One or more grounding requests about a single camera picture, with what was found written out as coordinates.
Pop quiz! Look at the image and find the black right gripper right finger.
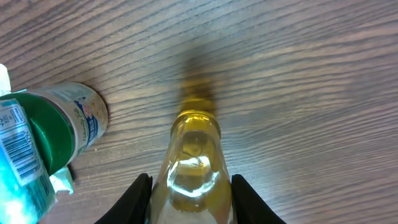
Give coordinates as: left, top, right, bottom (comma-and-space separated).
231, 174, 285, 224

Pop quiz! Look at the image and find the green white Knorr container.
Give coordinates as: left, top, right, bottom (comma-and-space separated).
1, 82, 108, 175

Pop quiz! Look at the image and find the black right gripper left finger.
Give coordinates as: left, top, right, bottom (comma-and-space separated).
95, 173, 153, 224

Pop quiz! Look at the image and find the yellow liquid bottle grey cap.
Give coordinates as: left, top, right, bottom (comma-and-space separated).
145, 110, 236, 224

